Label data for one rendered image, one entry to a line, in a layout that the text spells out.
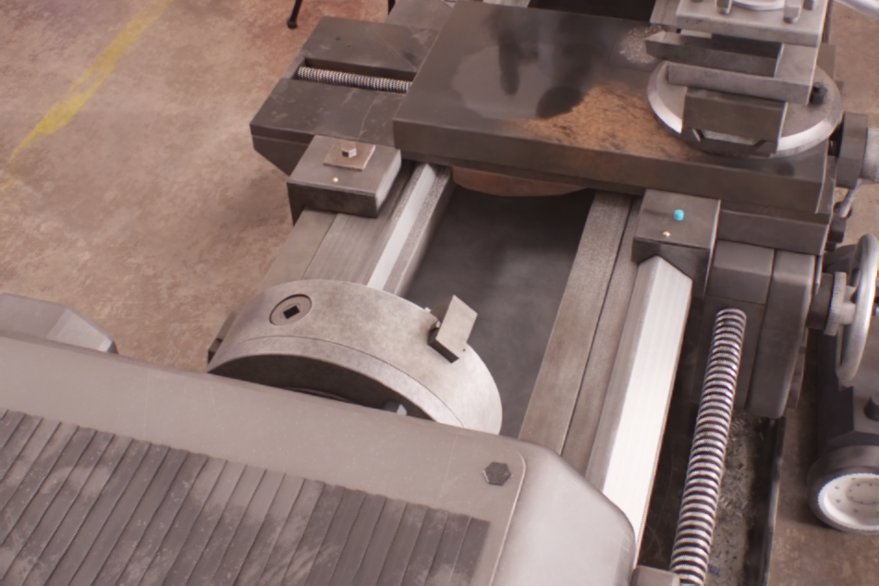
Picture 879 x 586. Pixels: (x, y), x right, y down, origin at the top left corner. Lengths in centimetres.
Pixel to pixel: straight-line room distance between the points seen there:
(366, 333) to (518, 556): 32
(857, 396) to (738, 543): 57
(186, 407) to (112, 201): 236
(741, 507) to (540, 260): 47
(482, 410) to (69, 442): 37
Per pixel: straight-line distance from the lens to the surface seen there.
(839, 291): 171
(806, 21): 146
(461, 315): 98
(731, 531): 183
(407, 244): 157
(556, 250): 172
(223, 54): 355
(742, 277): 162
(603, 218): 161
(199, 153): 318
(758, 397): 178
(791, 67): 151
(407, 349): 94
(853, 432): 225
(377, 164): 164
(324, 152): 167
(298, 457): 70
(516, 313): 164
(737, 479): 189
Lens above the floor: 189
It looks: 42 degrees down
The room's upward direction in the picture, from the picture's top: 4 degrees counter-clockwise
